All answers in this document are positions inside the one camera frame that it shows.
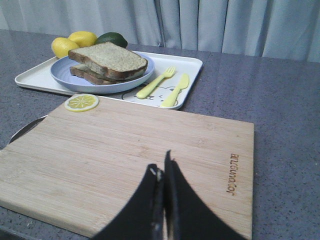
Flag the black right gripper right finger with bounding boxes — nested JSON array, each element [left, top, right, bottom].
[[164, 151, 244, 240]]

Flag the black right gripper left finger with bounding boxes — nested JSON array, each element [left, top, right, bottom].
[[93, 164, 164, 240]]

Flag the bread slice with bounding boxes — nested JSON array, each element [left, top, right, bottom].
[[69, 64, 148, 85], [68, 42, 148, 74]]

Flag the blue round plate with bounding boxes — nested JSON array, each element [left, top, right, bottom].
[[50, 52, 156, 95]]

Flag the white rectangular tray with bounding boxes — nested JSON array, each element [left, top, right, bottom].
[[14, 51, 203, 110]]

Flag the wooden cutting board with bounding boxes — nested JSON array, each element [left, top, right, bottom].
[[0, 97, 254, 239]]

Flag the yellow plastic knife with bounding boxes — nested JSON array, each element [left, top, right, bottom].
[[160, 73, 190, 108]]

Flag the lemon slice toy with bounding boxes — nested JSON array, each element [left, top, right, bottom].
[[64, 93, 100, 113]]

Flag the yellow plastic fork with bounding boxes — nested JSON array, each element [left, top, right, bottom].
[[136, 66, 176, 99]]

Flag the green lime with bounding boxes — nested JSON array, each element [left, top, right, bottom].
[[95, 32, 128, 48]]

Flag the rear yellow lemon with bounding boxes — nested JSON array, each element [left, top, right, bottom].
[[68, 31, 98, 47]]

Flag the yellow lemon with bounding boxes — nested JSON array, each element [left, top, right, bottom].
[[68, 31, 98, 47], [51, 37, 80, 59]]

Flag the front yellow lemon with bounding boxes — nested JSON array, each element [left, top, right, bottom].
[[51, 37, 80, 59]]

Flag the white curtain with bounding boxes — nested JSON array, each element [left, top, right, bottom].
[[0, 0, 320, 62]]

